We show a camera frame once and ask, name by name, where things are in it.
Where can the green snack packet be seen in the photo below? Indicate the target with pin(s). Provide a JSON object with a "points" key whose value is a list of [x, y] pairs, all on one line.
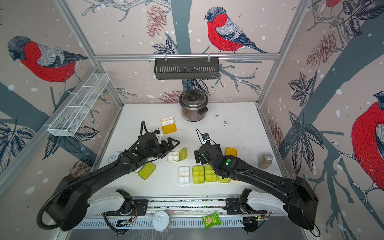
{"points": [[212, 220]]}

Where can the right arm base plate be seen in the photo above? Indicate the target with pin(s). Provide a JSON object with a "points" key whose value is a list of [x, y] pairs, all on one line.
{"points": [[240, 206]]}

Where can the small white cup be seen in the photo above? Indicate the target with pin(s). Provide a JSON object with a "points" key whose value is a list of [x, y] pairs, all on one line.
{"points": [[114, 157]]}

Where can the silver rice cooker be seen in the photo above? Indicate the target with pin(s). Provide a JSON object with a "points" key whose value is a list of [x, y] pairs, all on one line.
{"points": [[194, 105]]}

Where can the large green pillbox front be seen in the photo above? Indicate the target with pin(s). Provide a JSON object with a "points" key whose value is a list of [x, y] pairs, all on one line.
{"points": [[210, 175]]}

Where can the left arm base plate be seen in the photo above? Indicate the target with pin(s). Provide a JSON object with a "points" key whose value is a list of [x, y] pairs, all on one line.
{"points": [[130, 206]]}

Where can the clear white pillbox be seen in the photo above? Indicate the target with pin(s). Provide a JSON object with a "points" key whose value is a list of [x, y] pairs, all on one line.
{"points": [[184, 175]]}

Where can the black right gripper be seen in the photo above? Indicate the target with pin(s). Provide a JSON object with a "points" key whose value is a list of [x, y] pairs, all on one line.
{"points": [[202, 159]]}

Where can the black hanging wire basket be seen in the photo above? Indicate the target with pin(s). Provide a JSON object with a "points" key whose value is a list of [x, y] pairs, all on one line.
{"points": [[187, 68]]}

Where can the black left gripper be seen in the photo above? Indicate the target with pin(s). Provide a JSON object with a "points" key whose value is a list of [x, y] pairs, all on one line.
{"points": [[168, 148]]}

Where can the white round lid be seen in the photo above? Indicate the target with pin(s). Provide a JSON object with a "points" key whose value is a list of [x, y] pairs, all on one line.
{"points": [[161, 221]]}

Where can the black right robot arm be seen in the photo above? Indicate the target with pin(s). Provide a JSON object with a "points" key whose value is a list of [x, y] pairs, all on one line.
{"points": [[300, 200]]}

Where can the small green pillbox front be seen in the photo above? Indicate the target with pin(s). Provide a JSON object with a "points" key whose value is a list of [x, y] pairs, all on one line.
{"points": [[176, 156]]}

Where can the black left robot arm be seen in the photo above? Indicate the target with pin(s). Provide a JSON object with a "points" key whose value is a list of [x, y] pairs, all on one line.
{"points": [[68, 205]]}

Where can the white wire mesh shelf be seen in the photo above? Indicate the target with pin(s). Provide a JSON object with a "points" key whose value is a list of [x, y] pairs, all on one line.
{"points": [[81, 102]]}

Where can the yellow pillbox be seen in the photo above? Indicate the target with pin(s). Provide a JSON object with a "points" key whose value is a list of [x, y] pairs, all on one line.
{"points": [[168, 125], [231, 152]]}

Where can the amber glass jar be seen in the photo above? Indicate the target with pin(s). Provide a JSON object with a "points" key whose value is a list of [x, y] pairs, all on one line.
{"points": [[265, 161]]}

